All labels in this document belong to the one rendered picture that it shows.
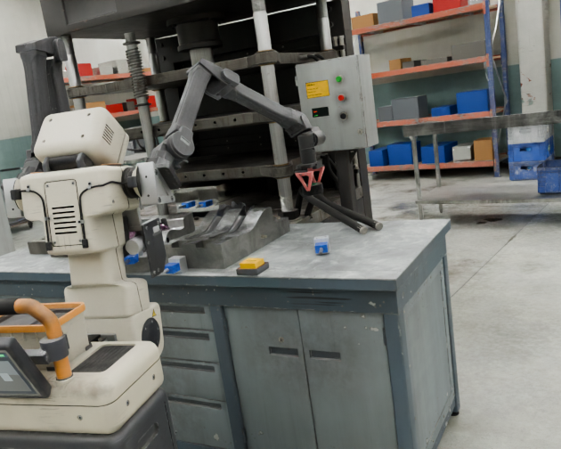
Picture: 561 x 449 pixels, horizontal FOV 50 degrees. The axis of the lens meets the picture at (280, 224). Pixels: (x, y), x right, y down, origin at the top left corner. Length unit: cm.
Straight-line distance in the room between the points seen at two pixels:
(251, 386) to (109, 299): 69
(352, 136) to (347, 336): 106
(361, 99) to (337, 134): 19
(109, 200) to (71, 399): 51
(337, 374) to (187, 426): 73
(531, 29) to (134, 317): 690
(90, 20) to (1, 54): 692
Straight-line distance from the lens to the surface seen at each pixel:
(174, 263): 211
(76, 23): 333
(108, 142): 171
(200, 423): 243
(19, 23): 1041
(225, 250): 207
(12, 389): 147
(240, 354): 216
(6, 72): 1012
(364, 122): 268
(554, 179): 538
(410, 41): 887
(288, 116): 220
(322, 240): 206
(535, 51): 804
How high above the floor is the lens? 135
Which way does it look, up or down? 12 degrees down
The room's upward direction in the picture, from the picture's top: 8 degrees counter-clockwise
